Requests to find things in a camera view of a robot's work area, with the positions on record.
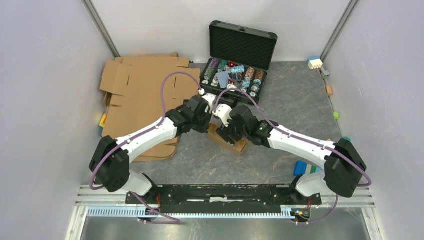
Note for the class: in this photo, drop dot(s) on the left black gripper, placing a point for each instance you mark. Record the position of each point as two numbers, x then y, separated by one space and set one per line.
204 128

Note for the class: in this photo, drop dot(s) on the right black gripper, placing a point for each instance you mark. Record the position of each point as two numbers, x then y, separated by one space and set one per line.
225 132

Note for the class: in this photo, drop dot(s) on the brown cardboard box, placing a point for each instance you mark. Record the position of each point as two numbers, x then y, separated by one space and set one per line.
236 147

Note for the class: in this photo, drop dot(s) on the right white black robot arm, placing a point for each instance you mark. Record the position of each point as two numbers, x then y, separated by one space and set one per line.
342 168

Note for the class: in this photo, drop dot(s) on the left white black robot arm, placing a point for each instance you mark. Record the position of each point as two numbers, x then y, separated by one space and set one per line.
110 164

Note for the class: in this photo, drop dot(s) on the stack of cardboard blanks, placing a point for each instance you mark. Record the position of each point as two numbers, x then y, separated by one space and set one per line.
135 85

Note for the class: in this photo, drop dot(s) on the black poker chip case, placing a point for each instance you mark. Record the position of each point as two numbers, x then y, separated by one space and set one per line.
239 60

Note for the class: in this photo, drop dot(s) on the blue block near base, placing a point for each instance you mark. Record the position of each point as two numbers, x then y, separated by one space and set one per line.
303 168

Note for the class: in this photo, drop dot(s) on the yellow orange block at left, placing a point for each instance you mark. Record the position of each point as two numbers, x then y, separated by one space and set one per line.
103 120

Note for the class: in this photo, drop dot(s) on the orange small block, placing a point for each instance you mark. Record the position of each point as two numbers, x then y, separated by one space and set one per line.
329 90

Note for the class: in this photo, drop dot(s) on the blue white toy block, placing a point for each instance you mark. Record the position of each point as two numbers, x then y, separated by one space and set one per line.
314 63

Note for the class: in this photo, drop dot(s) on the grey small block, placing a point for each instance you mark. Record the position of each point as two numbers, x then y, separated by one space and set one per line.
325 74

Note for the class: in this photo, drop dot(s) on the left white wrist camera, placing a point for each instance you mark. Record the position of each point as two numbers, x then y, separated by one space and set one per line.
210 98

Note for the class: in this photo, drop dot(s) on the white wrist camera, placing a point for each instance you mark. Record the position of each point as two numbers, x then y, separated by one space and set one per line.
222 112
210 98

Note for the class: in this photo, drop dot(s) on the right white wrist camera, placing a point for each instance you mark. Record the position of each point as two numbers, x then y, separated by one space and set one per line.
222 112

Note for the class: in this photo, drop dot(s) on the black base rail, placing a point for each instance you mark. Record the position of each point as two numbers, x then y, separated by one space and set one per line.
226 198

